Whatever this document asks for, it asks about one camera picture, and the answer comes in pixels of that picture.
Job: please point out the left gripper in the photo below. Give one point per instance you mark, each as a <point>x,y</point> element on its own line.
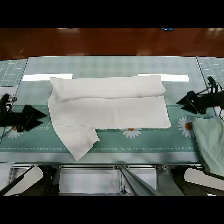
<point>16,119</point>

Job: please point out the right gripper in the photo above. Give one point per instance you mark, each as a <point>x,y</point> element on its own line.
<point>206,101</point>

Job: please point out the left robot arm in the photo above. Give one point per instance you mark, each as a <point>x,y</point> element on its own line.
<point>23,180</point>

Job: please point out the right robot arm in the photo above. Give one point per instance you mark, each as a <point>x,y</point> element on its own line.
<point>203,178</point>

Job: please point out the pale green garment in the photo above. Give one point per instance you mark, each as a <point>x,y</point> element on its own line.
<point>210,143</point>

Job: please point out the white T-shirt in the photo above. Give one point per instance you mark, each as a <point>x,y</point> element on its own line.
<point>110,105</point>

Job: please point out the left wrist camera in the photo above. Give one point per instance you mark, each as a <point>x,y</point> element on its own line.
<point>6,101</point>

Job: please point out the silver frame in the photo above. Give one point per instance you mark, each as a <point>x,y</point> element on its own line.
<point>140,186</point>

